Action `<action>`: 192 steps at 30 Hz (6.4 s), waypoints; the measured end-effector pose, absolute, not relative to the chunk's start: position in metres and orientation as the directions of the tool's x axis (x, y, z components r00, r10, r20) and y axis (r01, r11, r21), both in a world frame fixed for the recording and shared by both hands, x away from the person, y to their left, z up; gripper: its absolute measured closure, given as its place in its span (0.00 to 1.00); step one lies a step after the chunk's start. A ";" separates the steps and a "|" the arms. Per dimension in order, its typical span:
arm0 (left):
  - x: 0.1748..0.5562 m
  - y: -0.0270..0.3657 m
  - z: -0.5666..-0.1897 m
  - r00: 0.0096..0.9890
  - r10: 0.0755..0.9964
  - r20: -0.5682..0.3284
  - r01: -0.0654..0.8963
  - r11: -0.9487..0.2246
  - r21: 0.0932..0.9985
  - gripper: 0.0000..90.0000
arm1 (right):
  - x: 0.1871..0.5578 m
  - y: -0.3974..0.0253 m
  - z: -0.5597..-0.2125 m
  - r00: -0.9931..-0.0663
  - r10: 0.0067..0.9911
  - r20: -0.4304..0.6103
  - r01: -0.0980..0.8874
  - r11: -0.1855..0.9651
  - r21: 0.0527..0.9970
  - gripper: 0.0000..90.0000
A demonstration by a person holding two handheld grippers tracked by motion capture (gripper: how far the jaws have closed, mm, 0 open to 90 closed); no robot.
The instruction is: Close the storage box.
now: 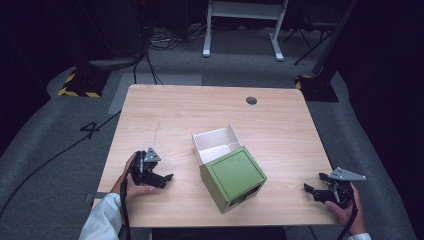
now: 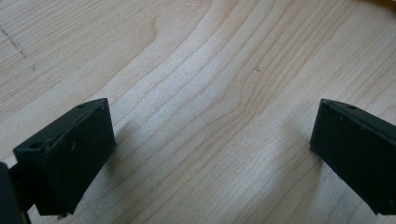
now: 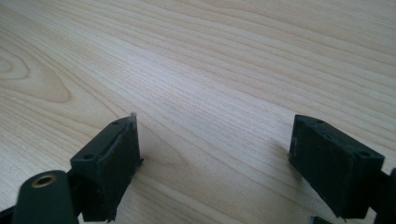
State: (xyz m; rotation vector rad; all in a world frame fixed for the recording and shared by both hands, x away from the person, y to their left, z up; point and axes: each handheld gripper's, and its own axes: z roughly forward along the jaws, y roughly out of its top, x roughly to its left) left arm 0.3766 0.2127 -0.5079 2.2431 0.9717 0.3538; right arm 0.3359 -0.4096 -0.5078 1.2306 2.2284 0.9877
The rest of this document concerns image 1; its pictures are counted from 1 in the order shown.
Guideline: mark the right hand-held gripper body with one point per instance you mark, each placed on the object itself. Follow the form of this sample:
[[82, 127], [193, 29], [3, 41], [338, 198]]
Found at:
[[341, 193]]

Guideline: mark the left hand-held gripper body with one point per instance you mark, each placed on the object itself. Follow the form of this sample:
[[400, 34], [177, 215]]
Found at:
[[140, 166]]

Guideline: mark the white drawer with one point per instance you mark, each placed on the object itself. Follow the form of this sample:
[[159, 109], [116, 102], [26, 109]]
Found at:
[[215, 141]]

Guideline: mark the green storage box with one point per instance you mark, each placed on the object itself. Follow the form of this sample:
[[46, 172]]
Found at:
[[233, 176]]

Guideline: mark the person's left hand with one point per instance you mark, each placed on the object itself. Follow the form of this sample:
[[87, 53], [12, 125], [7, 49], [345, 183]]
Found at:
[[133, 191]]

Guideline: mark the person's right hand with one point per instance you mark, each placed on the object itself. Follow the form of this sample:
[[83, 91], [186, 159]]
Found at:
[[353, 218]]

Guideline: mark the black yellow striped base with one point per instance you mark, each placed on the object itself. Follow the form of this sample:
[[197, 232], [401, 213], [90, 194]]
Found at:
[[316, 88], [85, 83]]

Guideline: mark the black tripod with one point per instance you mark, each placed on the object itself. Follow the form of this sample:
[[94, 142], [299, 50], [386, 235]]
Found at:
[[311, 40]]

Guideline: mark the dark slanted pole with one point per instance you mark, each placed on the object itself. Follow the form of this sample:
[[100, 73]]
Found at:
[[333, 36]]

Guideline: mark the white metal stand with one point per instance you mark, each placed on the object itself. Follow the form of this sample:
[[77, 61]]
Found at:
[[245, 10]]

